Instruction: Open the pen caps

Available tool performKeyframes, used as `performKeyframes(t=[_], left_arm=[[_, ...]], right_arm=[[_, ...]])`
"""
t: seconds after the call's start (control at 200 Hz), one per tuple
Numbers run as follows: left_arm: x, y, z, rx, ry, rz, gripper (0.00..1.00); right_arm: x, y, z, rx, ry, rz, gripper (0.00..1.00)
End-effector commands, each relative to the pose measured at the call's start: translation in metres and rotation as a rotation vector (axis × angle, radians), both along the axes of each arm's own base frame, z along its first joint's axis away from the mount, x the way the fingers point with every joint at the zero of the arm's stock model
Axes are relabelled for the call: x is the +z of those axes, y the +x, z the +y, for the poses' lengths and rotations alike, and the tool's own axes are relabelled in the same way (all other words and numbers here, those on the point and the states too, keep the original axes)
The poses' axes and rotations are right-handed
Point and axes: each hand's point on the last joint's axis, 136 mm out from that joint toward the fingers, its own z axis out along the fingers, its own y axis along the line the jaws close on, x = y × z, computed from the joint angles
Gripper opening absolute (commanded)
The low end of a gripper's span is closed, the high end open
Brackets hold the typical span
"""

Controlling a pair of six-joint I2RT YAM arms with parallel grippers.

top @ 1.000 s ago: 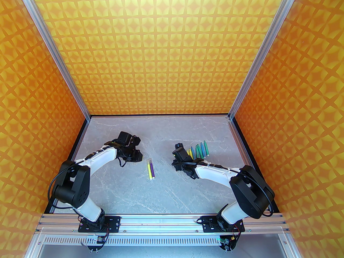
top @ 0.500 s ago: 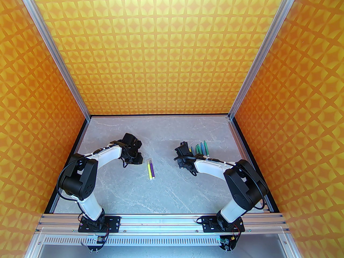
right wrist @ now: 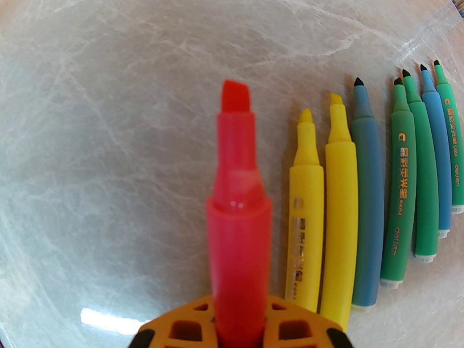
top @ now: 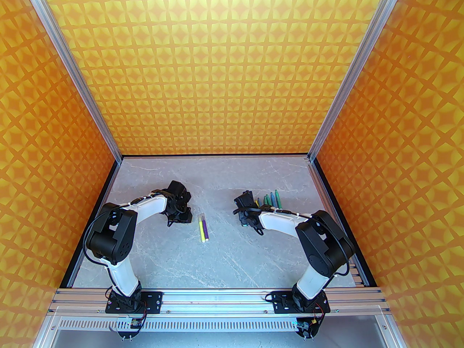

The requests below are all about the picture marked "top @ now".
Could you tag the left small connector board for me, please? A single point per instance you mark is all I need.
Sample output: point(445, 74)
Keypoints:
point(133, 324)

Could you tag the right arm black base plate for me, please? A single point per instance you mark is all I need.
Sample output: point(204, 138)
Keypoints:
point(281, 301)

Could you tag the purple highlighter pen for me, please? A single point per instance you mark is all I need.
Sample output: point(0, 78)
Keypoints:
point(206, 227)

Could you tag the right small connector board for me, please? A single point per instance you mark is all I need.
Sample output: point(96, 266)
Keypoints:
point(303, 326)

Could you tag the small connector board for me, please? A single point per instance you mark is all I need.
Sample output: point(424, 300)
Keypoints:
point(303, 326)
point(133, 324)

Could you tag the aluminium frame post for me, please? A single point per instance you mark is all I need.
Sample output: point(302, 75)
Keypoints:
point(355, 71)
point(74, 71)

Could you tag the black table edge strip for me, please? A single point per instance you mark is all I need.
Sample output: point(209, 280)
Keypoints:
point(330, 190)
point(217, 155)
point(66, 276)

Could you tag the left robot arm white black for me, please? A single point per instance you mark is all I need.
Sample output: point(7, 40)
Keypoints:
point(125, 274)

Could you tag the aluminium mounting rail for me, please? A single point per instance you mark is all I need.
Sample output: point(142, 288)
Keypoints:
point(217, 299)

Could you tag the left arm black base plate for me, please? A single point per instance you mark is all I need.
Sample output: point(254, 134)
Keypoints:
point(154, 301)

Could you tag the row of coloured marker pens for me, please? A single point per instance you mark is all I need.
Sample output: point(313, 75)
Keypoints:
point(203, 228)

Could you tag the right aluminium frame post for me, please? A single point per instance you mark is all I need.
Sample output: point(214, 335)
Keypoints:
point(355, 71)

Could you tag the left aluminium frame post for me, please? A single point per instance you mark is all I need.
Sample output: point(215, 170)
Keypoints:
point(74, 71)

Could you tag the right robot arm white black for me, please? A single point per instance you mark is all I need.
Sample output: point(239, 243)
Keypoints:
point(315, 281)

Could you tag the aluminium side rail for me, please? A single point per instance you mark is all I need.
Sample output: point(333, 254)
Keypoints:
point(75, 276)
point(359, 279)

